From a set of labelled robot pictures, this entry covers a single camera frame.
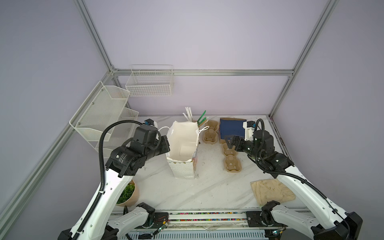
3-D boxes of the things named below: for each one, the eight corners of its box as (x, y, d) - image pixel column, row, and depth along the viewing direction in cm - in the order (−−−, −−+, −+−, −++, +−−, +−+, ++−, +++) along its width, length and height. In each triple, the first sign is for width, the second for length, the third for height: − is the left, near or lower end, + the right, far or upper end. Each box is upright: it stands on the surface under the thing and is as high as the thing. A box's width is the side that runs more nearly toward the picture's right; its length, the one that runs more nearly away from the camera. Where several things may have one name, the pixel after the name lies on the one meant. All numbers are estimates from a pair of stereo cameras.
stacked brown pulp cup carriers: (201, 143, 105) (201, 139, 102) (205, 122, 118) (205, 119, 115) (216, 145, 104) (217, 142, 101) (219, 124, 117) (219, 120, 114)
